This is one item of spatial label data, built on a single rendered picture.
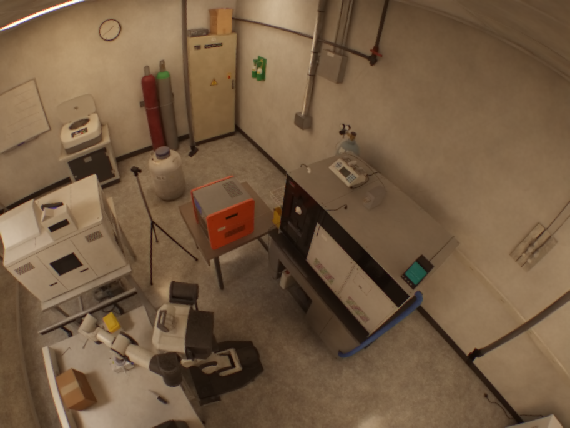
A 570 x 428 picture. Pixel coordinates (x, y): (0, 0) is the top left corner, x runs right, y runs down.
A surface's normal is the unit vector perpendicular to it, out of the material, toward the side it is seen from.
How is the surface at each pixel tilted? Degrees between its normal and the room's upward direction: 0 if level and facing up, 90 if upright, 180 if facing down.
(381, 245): 0
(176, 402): 0
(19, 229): 41
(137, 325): 0
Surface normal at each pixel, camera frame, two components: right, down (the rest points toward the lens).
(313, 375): 0.11, -0.68
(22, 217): 0.45, -0.11
